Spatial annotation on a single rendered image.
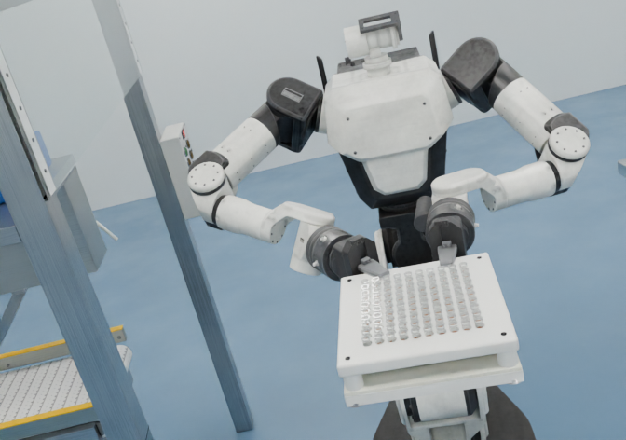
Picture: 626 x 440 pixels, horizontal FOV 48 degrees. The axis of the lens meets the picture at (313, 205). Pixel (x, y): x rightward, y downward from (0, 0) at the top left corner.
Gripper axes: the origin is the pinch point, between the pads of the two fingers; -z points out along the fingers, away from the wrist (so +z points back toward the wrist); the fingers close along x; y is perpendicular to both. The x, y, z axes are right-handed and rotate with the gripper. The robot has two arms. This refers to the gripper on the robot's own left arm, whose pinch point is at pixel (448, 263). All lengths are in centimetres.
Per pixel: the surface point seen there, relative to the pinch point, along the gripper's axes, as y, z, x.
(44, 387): 89, 3, 21
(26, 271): 86, 8, -4
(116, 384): 59, -13, 10
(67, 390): 82, 2, 21
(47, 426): 78, -11, 19
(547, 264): -22, 178, 99
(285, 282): 99, 184, 98
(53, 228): 59, -13, -21
